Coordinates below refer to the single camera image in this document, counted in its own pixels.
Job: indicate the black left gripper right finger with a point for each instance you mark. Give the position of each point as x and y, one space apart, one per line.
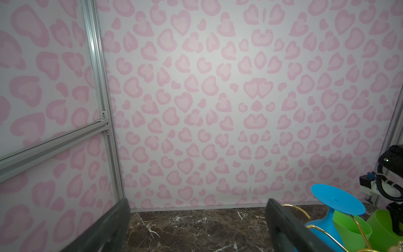
288 234

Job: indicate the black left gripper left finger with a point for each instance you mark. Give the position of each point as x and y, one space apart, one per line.
107 234

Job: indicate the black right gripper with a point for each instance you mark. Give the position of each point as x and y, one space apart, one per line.
396 214

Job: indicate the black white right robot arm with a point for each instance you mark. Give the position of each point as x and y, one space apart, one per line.
392 160

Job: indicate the blue wine glass rear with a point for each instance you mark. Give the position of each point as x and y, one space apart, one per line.
337 200

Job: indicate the gold wire wine glass rack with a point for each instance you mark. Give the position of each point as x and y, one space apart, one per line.
365 229

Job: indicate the aluminium frame corner post left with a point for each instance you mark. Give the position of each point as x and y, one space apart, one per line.
100 80

